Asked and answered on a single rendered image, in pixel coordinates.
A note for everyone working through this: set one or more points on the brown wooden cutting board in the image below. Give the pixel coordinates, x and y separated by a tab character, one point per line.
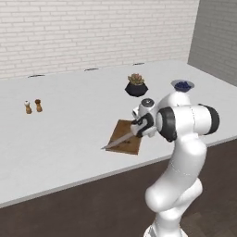
123	129

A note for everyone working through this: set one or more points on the succulent in black pot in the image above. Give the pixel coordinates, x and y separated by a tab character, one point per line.
136	88

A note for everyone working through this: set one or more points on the wooden shaker with brown top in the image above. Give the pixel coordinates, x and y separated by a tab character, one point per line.
38	106

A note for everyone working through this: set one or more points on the grey kitchen knife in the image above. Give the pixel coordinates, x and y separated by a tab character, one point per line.
118	141

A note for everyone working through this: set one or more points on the wooden shaker with white top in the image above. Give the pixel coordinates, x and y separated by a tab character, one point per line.
28	108

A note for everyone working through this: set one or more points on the grey round plate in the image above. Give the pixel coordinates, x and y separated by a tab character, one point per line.
190	84

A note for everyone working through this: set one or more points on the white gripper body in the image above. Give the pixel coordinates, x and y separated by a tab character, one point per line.
137	126

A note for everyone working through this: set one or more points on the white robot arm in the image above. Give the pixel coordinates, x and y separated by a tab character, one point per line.
182	160

